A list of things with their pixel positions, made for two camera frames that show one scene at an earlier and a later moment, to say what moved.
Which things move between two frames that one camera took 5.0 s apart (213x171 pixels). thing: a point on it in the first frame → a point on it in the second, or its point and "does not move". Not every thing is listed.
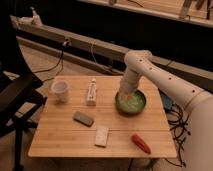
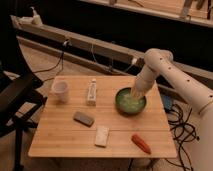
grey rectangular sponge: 83,118 does not move
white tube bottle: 91,99 does not move
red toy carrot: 140,143 does not move
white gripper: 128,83 → 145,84
